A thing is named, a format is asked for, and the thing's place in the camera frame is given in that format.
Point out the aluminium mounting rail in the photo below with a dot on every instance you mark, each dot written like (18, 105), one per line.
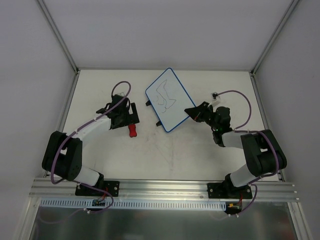
(184, 190)

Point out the red bone-shaped eraser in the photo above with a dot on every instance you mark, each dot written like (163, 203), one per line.
(132, 130)

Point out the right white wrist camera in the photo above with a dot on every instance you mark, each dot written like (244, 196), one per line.
(215, 99)

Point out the upper black whiteboard clip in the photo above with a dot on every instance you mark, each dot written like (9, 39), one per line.
(148, 103)

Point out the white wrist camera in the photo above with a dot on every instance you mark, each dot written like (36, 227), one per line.
(215, 99)
(120, 94)

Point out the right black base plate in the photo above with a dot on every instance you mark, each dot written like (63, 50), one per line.
(220, 190)

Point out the aluminium frame post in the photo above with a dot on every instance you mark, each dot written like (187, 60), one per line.
(275, 34)
(57, 34)

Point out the left aluminium frame post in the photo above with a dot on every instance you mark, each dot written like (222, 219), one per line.
(57, 34)

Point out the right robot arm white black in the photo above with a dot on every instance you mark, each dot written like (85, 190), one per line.
(262, 152)

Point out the blue-framed whiteboard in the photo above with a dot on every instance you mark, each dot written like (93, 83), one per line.
(169, 99)

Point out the slotted white cable duct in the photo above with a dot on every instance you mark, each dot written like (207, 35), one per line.
(135, 204)

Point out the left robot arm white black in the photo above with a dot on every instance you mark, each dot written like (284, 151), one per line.
(63, 156)

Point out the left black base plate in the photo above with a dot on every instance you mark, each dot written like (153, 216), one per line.
(110, 186)

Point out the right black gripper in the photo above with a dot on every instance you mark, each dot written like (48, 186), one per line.
(203, 113)

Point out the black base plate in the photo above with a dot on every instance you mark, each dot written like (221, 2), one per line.
(220, 190)
(110, 186)

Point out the right aluminium frame post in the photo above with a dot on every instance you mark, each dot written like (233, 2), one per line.
(275, 34)

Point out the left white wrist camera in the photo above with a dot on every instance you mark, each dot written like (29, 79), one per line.
(120, 94)

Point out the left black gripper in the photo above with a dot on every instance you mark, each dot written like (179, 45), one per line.
(135, 113)

